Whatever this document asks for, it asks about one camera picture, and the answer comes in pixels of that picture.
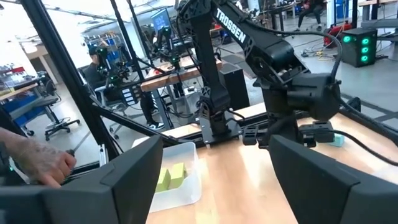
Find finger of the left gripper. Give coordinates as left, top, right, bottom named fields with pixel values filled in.
left=242, top=125, right=259, bottom=146

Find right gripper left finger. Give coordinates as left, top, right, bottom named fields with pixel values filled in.
left=0, top=135, right=164, bottom=224

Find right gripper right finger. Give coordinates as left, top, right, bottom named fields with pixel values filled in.
left=269, top=134, right=398, bottom=224

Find small green block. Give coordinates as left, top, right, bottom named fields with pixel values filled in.
left=155, top=167, right=172, bottom=193

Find green arch block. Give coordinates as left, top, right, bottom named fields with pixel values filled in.
left=169, top=162, right=188, bottom=190

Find person's forearm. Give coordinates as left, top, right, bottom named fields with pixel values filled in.
left=0, top=126, right=47, bottom=178

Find wide teal block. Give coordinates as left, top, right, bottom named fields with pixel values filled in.
left=329, top=133, right=345, bottom=147

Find plain black computer tower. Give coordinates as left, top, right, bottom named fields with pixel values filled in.
left=219, top=63, right=251, bottom=110

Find white plastic bin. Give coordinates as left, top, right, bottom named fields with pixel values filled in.
left=132, top=141, right=202, bottom=213

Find person's hand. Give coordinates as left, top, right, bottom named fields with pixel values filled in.
left=29, top=149, right=78, bottom=189

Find wooden workbench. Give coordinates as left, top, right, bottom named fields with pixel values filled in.
left=141, top=55, right=223, bottom=130

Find black button box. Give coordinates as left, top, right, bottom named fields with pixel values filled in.
left=121, top=86, right=141, bottom=106

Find grey office chair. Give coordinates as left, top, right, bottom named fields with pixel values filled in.
left=9, top=71, right=81, bottom=141

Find red machine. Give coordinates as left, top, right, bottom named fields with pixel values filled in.
left=323, top=21, right=348, bottom=47

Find computer tower with green lights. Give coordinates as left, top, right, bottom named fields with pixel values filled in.
left=341, top=27, right=379, bottom=68

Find person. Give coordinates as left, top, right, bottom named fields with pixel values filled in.
left=297, top=0, right=325, bottom=32
left=83, top=45, right=165, bottom=131

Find blue-lit monitor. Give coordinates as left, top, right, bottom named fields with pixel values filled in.
left=151, top=9, right=172, bottom=32

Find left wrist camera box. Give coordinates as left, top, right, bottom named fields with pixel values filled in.
left=298, top=120, right=336, bottom=147

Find black diagonal frame brace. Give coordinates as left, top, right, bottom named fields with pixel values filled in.
left=90, top=104, right=190, bottom=147

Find black camera cable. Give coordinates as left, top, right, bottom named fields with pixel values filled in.
left=333, top=129, right=398, bottom=167

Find black frame handle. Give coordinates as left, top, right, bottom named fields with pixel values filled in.
left=346, top=96, right=362, bottom=113

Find floor cable bundle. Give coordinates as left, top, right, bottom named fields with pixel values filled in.
left=300, top=43, right=343, bottom=62

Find black table frame rail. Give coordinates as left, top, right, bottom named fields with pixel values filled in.
left=161, top=104, right=398, bottom=149

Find black rig frame post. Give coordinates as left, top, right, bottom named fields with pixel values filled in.
left=20, top=0, right=121, bottom=161

